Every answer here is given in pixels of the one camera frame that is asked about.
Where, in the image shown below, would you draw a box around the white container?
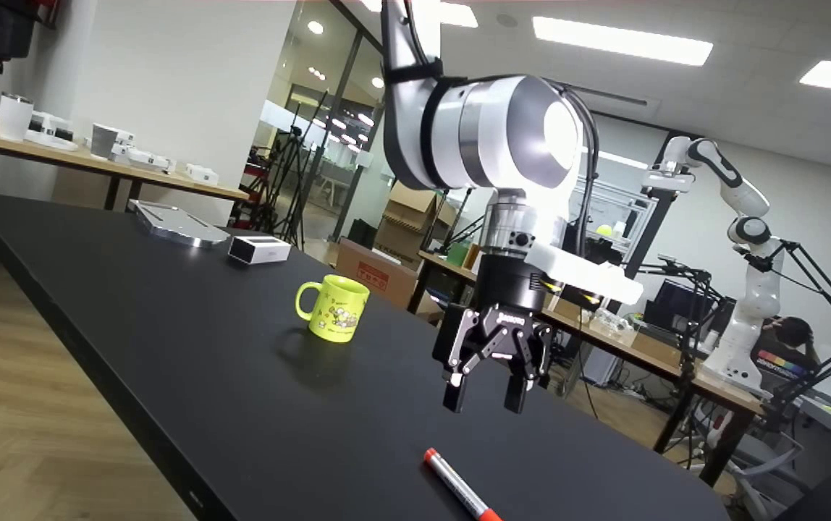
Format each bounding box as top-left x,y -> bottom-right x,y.
91,120 -> 137,161
0,91 -> 37,144

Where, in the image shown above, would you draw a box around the wooden side table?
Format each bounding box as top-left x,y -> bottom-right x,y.
0,106 -> 253,214

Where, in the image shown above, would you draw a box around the small white black box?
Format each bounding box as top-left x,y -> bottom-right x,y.
225,232 -> 295,269

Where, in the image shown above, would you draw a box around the cardboard box with red label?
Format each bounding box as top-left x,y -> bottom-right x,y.
333,236 -> 424,311

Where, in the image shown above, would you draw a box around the yellow green mug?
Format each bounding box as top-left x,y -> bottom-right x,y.
292,271 -> 373,346

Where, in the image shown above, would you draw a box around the orange marker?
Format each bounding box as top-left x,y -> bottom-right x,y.
419,446 -> 508,521

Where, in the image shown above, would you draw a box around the black computer monitor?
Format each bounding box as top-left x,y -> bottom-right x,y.
642,278 -> 736,336

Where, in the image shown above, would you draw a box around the stacked brown cardboard boxes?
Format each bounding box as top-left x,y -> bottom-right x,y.
373,184 -> 444,262

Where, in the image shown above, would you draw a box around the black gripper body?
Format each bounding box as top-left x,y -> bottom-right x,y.
430,245 -> 560,378

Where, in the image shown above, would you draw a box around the long wooden work table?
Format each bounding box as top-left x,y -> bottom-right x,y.
418,245 -> 767,489

